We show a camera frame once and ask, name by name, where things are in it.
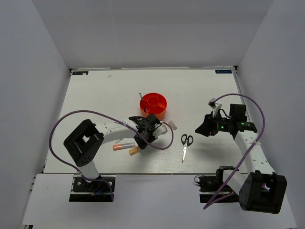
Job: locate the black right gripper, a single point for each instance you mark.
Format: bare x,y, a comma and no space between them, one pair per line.
208,125

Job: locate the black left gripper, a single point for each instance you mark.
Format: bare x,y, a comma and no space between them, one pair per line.
142,145

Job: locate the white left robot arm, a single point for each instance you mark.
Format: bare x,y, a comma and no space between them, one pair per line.
84,142

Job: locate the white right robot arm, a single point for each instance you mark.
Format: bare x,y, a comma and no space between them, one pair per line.
260,189

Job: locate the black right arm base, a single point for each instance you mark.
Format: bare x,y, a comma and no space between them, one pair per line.
208,185

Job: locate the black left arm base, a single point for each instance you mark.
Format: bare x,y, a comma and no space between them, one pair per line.
96,191

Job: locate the orange round compartment container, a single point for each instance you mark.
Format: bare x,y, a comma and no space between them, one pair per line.
154,103

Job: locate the grey white eraser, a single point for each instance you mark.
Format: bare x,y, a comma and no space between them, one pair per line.
172,125

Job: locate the right corner table label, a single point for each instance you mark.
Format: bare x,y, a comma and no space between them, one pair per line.
223,71

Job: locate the corner table label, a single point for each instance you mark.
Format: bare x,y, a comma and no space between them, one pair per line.
223,71
80,73

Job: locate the left corner table label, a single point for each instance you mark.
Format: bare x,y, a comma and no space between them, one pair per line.
80,73

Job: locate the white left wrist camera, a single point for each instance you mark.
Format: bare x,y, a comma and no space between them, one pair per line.
160,130

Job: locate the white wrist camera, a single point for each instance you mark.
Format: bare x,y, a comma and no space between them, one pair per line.
215,105
160,130

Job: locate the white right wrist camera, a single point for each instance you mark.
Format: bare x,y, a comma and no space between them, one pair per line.
215,105

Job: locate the black handled scissors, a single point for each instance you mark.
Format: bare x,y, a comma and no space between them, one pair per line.
186,140

